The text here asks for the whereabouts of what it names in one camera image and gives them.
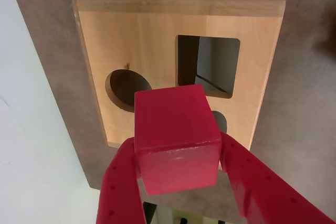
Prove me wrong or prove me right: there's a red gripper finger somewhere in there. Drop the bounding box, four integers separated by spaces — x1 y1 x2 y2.
219 132 336 224
96 137 146 224

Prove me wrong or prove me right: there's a red cube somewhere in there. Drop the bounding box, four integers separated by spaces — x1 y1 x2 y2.
133 84 223 196

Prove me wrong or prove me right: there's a wooden shape sorter box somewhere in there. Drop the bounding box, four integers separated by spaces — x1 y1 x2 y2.
72 0 287 148

